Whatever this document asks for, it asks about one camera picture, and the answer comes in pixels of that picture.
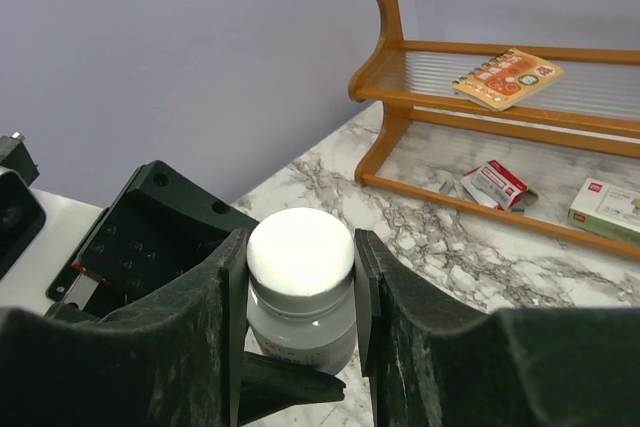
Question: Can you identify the grey staple strip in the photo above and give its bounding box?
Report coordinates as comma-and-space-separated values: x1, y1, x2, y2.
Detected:
438, 180, 458, 196

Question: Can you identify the orange spiral notebook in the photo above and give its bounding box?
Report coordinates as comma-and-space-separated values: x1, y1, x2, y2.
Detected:
452, 48, 565, 112

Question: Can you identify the orange wooden shelf rack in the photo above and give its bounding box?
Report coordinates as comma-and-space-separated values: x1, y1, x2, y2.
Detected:
349, 0, 639, 259

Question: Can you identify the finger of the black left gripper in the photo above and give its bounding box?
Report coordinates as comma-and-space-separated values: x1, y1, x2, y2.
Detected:
239, 352, 346, 425

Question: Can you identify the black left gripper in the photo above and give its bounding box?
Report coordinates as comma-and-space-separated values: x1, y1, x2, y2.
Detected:
46, 160, 258, 317

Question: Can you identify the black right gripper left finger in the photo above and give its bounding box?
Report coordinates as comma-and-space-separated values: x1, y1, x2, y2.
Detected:
1, 229, 248, 426

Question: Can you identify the green stapler box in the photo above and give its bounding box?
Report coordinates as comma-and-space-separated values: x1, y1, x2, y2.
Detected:
567, 177, 640, 246

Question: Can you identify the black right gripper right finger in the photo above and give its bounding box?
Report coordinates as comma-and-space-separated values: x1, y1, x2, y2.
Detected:
354, 230, 639, 426

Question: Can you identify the red white staple box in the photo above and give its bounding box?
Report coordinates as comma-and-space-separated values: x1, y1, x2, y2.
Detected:
461, 159, 539, 213

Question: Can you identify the white pill bottle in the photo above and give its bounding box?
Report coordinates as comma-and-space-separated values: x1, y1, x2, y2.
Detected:
247, 207, 357, 375

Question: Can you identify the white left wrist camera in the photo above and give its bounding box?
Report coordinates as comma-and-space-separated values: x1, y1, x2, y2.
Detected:
1, 132, 103, 315

